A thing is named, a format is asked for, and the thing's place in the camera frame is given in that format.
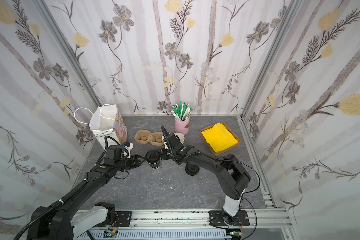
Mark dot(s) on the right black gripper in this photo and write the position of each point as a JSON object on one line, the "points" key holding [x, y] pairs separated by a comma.
{"points": [[170, 144]]}

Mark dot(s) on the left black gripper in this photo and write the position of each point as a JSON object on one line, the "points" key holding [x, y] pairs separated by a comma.
{"points": [[137, 161]]}

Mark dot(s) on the black cup lid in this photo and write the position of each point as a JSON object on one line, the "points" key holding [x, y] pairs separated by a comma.
{"points": [[153, 154]]}

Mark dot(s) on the black paper coffee cup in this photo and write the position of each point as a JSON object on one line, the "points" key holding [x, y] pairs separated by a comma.
{"points": [[153, 163]]}

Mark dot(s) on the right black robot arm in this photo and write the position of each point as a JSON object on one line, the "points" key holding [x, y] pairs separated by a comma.
{"points": [[233, 178]]}

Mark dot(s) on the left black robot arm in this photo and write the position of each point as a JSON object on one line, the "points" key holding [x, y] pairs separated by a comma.
{"points": [[54, 222]]}

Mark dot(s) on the stacked green paper cups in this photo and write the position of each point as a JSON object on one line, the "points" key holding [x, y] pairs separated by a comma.
{"points": [[181, 137]]}

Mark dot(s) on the pink cup holder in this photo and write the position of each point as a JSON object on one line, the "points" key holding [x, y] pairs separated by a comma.
{"points": [[182, 127]]}

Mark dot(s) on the stack of black lids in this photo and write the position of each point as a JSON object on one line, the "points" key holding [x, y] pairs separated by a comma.
{"points": [[192, 170]]}

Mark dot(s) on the brown pulp cup carrier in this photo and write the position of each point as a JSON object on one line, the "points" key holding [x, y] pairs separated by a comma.
{"points": [[146, 137]]}

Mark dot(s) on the green white straw bundle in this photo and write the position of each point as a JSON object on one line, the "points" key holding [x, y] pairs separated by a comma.
{"points": [[182, 111]]}

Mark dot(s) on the brown cardboard tray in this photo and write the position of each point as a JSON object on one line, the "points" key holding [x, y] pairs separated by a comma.
{"points": [[229, 149]]}

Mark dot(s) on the yellow napkins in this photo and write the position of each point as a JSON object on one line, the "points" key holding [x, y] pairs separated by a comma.
{"points": [[219, 137]]}

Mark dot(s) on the white cartoon paper gift bag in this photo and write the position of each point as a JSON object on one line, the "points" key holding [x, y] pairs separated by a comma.
{"points": [[106, 121]]}

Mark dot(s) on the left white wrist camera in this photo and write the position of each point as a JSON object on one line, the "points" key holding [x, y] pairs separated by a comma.
{"points": [[127, 145]]}

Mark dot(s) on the aluminium mounting rail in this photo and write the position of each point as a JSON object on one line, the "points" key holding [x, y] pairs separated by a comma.
{"points": [[202, 224]]}

